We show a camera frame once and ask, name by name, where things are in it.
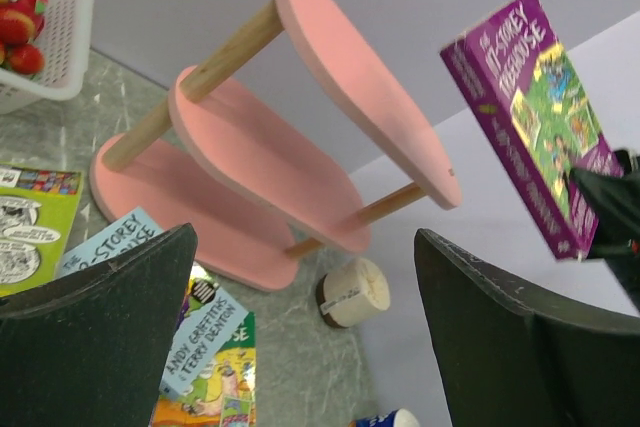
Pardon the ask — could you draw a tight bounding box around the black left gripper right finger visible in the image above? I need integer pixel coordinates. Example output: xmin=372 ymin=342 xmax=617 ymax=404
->
xmin=414 ymin=228 xmax=639 ymax=426

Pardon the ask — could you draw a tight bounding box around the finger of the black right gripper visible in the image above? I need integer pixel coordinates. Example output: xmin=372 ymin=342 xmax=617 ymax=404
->
xmin=563 ymin=149 xmax=639 ymax=306

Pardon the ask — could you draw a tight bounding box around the beige paper roll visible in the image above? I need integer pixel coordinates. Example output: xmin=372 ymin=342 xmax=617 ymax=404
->
xmin=315 ymin=257 xmax=391 ymax=329

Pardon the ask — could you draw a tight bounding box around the white plastic fruit basket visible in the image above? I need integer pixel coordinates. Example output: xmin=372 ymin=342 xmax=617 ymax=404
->
xmin=1 ymin=0 xmax=94 ymax=114

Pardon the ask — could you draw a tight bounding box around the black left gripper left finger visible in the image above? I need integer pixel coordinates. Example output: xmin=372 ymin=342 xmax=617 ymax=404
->
xmin=1 ymin=224 xmax=198 ymax=426

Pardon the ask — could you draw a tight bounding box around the lime green comic book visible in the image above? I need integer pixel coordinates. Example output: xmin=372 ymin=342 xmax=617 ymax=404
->
xmin=1 ymin=163 xmax=84 ymax=297

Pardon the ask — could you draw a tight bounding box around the pink dragon fruit toy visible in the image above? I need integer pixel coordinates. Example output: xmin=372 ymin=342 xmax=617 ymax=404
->
xmin=1 ymin=0 xmax=49 ymax=45

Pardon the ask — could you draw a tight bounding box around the purple 117-storey treehouse book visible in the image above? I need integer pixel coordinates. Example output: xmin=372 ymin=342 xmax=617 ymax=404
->
xmin=440 ymin=0 xmax=624 ymax=260

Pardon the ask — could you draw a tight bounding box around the blue wrapped tissue roll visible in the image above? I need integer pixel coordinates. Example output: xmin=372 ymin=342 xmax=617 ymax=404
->
xmin=348 ymin=408 xmax=421 ymax=427

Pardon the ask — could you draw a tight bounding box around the light blue 143-storey treehouse book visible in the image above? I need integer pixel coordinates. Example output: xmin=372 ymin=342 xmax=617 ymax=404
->
xmin=57 ymin=207 xmax=248 ymax=400

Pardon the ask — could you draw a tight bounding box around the green 104-storey treehouse book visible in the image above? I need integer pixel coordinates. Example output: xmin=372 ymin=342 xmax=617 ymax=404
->
xmin=149 ymin=310 xmax=257 ymax=427

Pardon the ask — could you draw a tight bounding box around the pink three-tier shelf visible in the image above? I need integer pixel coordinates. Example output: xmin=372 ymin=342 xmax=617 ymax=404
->
xmin=90 ymin=0 xmax=462 ymax=291

